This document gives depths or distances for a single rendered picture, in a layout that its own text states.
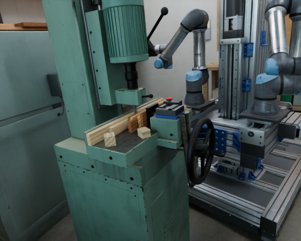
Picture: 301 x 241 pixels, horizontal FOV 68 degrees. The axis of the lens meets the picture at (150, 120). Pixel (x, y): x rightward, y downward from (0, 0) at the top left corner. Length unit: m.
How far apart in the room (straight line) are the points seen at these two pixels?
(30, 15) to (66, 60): 2.39
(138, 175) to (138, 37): 0.57
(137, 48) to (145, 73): 3.86
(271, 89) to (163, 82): 3.44
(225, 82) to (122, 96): 0.80
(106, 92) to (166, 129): 0.35
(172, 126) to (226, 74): 0.78
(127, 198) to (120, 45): 0.66
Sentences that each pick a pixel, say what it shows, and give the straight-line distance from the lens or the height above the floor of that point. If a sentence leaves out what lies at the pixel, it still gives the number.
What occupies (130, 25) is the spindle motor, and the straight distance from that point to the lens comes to 0.98.
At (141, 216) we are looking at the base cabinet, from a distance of 1.07.
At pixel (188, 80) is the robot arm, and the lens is 1.64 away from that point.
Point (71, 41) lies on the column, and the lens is 1.15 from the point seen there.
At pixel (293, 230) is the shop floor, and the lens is 1.93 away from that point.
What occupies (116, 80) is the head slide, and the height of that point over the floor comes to 1.11.
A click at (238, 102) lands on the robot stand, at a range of 1.62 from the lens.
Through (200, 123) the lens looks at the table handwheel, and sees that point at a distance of 0.91.
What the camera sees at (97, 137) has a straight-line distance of 0.94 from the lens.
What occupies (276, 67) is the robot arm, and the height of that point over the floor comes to 1.12.
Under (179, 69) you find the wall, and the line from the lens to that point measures 4.49.
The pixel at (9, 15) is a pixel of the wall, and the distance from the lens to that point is 3.41.
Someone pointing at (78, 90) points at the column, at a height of 1.08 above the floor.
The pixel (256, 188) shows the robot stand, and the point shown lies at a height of 0.21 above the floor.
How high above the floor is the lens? 1.26
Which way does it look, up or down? 19 degrees down
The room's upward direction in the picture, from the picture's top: 5 degrees counter-clockwise
